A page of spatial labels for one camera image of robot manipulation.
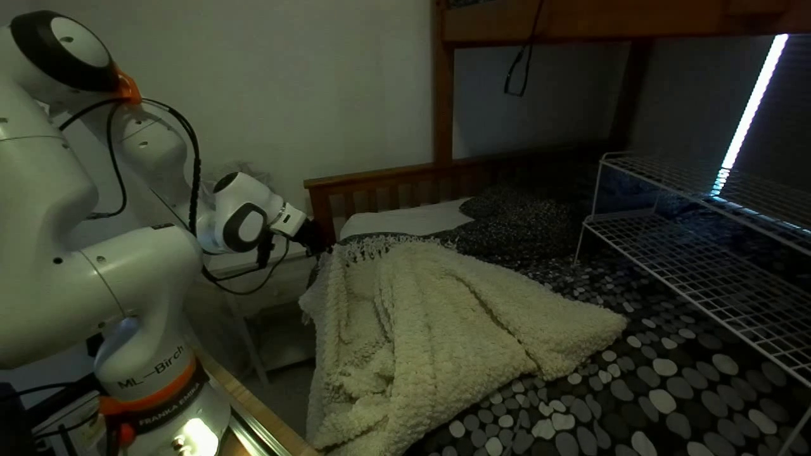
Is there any white bed sheet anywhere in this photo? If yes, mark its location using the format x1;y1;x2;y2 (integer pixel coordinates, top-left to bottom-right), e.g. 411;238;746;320
338;197;477;242

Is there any white fluffy cloth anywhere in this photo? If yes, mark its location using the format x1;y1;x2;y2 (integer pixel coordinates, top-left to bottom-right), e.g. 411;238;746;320
298;239;629;456

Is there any wooden bunk bed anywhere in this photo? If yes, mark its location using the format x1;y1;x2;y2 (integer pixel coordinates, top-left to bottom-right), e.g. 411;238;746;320
303;0;811;456

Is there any white nightstand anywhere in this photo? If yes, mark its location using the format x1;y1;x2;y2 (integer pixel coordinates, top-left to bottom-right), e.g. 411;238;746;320
201;244;319;388

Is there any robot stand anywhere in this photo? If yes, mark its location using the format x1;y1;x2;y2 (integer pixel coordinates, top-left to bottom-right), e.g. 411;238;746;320
0;345;321;456

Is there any dark speckled pillow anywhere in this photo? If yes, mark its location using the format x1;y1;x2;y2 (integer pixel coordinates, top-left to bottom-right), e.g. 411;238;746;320
436;186;593;268

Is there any black pebble print bedspread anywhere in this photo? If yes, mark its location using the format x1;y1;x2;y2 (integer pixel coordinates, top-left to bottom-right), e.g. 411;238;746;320
405;152;811;456

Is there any black cable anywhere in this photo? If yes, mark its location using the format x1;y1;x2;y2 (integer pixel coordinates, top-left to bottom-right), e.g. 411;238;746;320
503;0;547;98

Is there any white wire rack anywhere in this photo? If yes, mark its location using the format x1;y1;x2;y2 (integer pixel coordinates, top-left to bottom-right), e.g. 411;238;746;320
573;150;811;456

